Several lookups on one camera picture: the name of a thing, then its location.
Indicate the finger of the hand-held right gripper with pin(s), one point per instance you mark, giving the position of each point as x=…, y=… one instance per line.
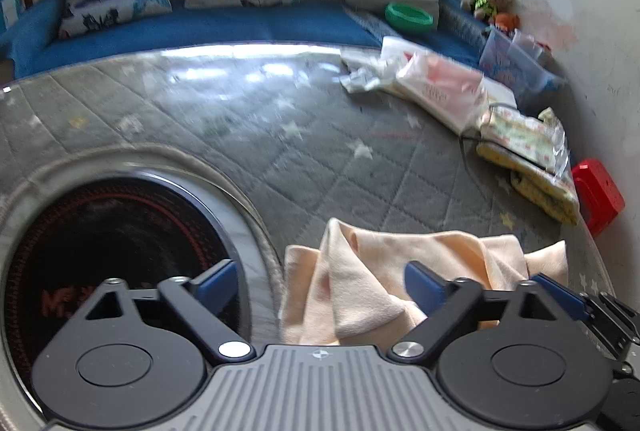
x=560, y=295

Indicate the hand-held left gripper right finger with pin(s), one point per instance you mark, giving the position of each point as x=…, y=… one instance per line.
x=422, y=288

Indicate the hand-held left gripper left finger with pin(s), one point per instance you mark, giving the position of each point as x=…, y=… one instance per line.
x=217, y=285

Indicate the cream knit garment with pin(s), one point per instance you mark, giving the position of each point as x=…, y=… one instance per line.
x=350, y=281

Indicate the red plastic stool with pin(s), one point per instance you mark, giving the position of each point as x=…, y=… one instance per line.
x=600, y=196

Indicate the round black glass cooktop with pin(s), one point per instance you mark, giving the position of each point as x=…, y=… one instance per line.
x=100, y=231

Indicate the yellow patterned cloth package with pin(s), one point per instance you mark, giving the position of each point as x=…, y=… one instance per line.
x=525, y=136

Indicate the pink clear plastic bag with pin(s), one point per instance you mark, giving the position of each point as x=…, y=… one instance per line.
x=445, y=83

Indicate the crumpled white plastic bag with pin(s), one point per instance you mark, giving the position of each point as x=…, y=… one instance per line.
x=367, y=73

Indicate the clear plastic storage box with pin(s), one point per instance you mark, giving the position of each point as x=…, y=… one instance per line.
x=515, y=66

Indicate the blue sofa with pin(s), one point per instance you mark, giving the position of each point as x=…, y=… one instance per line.
x=225, y=31

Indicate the green plastic bowl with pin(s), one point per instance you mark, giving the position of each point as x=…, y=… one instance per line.
x=409, y=16

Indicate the brown stuffed toy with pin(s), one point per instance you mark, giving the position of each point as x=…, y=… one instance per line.
x=492, y=3

